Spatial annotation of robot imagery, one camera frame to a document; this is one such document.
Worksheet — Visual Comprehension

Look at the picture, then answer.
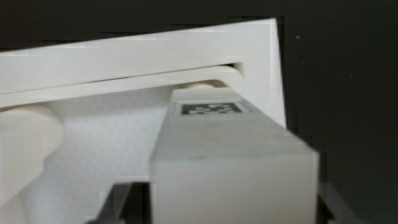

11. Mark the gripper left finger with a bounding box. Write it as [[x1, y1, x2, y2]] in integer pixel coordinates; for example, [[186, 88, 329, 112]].
[[85, 182, 151, 224]]

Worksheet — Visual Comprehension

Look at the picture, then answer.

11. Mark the white leg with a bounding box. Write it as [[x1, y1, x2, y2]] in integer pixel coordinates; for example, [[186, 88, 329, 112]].
[[0, 105, 64, 206], [149, 88, 318, 224]]

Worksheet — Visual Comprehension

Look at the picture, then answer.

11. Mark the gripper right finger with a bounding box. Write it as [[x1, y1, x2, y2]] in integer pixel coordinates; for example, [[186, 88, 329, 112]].
[[318, 182, 357, 224]]

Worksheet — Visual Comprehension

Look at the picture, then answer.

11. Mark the white desk top tray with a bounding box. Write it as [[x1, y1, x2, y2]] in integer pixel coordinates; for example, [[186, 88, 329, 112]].
[[0, 19, 286, 224]]

